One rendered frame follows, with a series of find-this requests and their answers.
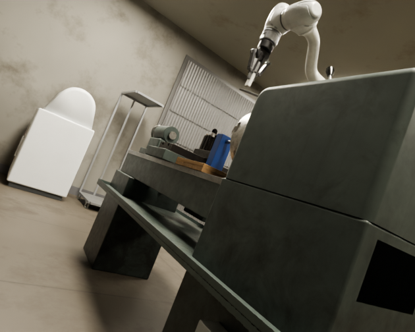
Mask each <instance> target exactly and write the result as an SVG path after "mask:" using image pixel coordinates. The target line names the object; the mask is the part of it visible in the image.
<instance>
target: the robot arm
mask: <svg viewBox="0 0 415 332"><path fill-rule="evenodd" d="M320 16H321V6H320V4H319V3H318V2H317V1H314V0H304V1H299V2H297V3H294V4H292V5H290V6H289V5H288V4H286V3H279V4H277V5H276V6H275V7H274V8H273V10H272V11H271V12H270V14H269V16H268V18H267V20H266V22H265V27H264V30H263V32H262V34H261V36H260V42H259V44H258V46H257V48H256V49H255V48H253V49H251V50H250V58H249V62H248V66H247V70H249V71H248V76H247V81H246V83H245V85H244V86H245V87H246V88H247V87H250V86H251V84H252V82H253V81H254V80H255V78H256V77H259V76H261V75H262V74H263V72H264V71H265V70H266V68H267V67H268V66H269V65H271V63H270V62H269V56H270V55H271V52H272V51H273V48H275V47H276V45H277V43H278V41H279V39H280V37H281V36H282V35H284V34H285V33H287V32H288V31H290V30H291V31H292V32H294V33H296V34H298V36H304V37H305V38H306V39H307V41H308V50H307V55H306V63H305V73H306V77H307V79H308V81H309V82H313V81H318V80H325V79H324V77H323V76H322V75H321V74H320V73H319V72H318V70H317V63H318V54H319V44H320V40H319V34H318V30H317V28H316V25H317V23H318V20H319V18H320ZM255 55H256V57H255ZM265 61H266V62H265ZM264 62H265V65H264V66H263V67H262V65H263V63H264ZM261 67H262V68H261Z"/></svg>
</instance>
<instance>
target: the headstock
mask: <svg viewBox="0 0 415 332"><path fill-rule="evenodd" d="M226 178H227V179H231V180H235V181H238V182H241V183H244V184H248V185H251V186H255V187H258V188H261V189H264V190H268V191H271V192H274V193H278V194H281V195H284V196H288V197H291V198H294V199H297V200H301V201H303V202H308V203H310V204H314V205H317V206H321V207H323V208H327V209H332V210H334V211H338V212H341V213H345V214H347V215H351V216H354V217H358V218H361V219H365V220H367V221H369V222H371V223H373V224H375V225H377V226H379V227H381V228H383V229H385V230H387V231H389V232H390V233H393V234H394V235H397V236H399V237H401V238H403V239H405V240H407V241H409V242H411V243H413V244H415V68H410V69H401V70H391V71H386V72H377V73H371V74H362V75H357V76H348V77H342V78H333V79H327V80H318V81H313V82H303V83H298V84H289V85H284V86H274V87H269V88H266V89H265V90H264V91H262V92H261V93H260V95H259V96H258V98H257V100H256V102H255V104H254V107H253V110H252V112H251V114H250V118H249V119H248V122H247V125H246V128H245V129H244V132H243V135H242V138H241V139H240V143H239V145H238V148H237V150H236V153H235V156H234V157H233V160H232V163H231V166H230V168H229V171H228V173H227V176H226Z"/></svg>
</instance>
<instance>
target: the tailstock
mask: <svg viewBox="0 0 415 332"><path fill-rule="evenodd" d="M178 140H179V131H178V130H177V129H176V128H175V127H173V126H161V125H157V126H154V127H153V128H152V130H151V138H150V140H149V142H148V145H147V147H146V148H140V151H139V153H142V154H145V155H147V154H146V150H147V148H148V146H149V145H150V146H155V147H159V145H160V143H161V142H168V143H173V144H175V143H176V142H177V141H178Z"/></svg>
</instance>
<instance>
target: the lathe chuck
mask: <svg viewBox="0 0 415 332"><path fill-rule="evenodd" d="M250 114H251V113H249V114H247V115H245V116H244V117H243V118H241V120H239V122H238V124H240V126H239V128H238V130H237V131H235V130H234V131H233V133H232V136H231V142H230V152H231V158H232V160H233V157H234V156H235V155H234V151H235V150H237V148H238V145H239V143H240V139H241V138H242V135H243V132H244V129H245V128H246V125H247V122H248V119H249V118H250Z"/></svg>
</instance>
